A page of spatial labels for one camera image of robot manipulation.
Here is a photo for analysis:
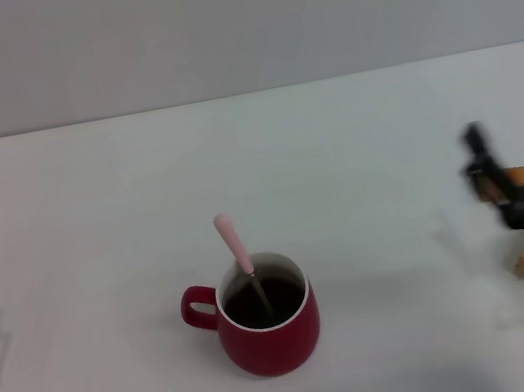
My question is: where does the pink handled metal spoon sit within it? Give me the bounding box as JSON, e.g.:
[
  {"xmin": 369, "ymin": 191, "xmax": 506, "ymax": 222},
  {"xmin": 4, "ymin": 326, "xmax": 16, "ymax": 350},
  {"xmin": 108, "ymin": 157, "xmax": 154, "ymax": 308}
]
[{"xmin": 212, "ymin": 207, "xmax": 278, "ymax": 328}]

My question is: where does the red ceramic coffee cup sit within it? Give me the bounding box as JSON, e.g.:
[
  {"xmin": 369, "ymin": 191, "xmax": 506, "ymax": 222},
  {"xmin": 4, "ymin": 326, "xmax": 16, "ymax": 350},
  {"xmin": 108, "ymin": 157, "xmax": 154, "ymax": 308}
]
[{"xmin": 173, "ymin": 243, "xmax": 331, "ymax": 392}]

